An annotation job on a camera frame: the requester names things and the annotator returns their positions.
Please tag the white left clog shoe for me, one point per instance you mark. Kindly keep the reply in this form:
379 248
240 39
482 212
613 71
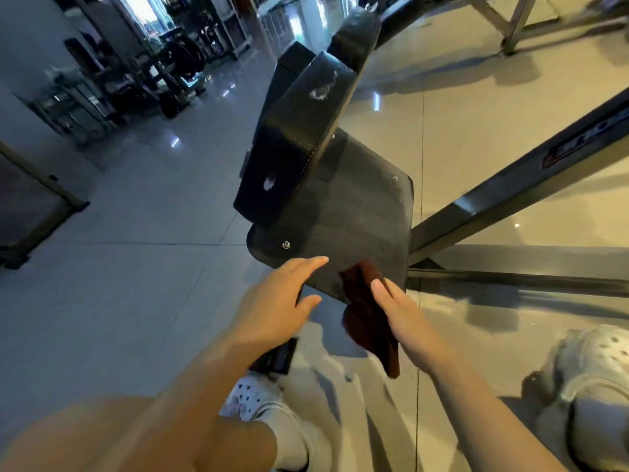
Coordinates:
253 395

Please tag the person's right hand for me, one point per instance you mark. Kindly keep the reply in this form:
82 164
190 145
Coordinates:
410 329

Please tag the silver metal machine frame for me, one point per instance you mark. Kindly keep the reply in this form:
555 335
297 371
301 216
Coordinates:
516 19

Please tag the white right clog shoe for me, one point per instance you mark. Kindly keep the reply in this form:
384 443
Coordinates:
594 353

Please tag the person's left forearm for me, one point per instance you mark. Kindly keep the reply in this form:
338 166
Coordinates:
201 388

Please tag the black bench foot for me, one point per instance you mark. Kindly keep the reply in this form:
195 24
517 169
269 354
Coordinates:
276 357

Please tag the grey gym storage rack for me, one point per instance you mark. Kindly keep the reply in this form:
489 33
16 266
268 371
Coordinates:
228 22

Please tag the white left sock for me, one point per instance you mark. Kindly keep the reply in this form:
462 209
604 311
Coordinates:
299 442

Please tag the person's left thumb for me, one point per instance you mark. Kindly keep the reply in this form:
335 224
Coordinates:
308 302

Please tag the black bench bracket block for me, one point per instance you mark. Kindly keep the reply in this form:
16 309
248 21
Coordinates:
287 68

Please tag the person's right fingers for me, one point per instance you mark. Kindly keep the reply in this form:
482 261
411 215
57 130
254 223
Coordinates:
388 297

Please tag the white clog shoe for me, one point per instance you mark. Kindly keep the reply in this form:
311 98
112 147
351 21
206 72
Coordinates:
253 395
594 353

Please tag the small black bench pad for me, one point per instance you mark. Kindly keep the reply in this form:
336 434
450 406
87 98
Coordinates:
355 36

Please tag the person's left leg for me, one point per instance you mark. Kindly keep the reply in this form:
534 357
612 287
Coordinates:
236 449

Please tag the black metal frame beam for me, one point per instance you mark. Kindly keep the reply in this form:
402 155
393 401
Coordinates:
521 186

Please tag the person's right forearm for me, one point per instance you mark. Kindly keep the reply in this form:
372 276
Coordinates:
484 422

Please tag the white sock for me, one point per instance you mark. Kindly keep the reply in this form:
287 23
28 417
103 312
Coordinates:
299 442
602 427

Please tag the black metal floor bar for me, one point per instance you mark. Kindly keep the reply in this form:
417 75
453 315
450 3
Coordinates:
516 281

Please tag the dark red cleaning cloth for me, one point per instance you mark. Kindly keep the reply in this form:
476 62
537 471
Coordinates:
368 329

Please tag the white right sock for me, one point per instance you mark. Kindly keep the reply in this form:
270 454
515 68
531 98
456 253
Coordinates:
602 427

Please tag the grey dumbbell rack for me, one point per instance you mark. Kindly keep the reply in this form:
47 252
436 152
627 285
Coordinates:
73 105

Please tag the black bench base plate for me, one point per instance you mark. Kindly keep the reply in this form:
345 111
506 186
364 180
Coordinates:
349 216

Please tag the large black worn bench pad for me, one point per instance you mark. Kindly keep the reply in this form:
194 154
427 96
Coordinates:
290 137

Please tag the black weight plate machine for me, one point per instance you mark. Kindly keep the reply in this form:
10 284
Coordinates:
174 63

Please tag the person's left hand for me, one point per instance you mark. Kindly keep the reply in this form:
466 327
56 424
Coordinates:
268 312

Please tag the dark metal rack frame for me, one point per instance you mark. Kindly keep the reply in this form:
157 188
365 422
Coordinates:
54 191

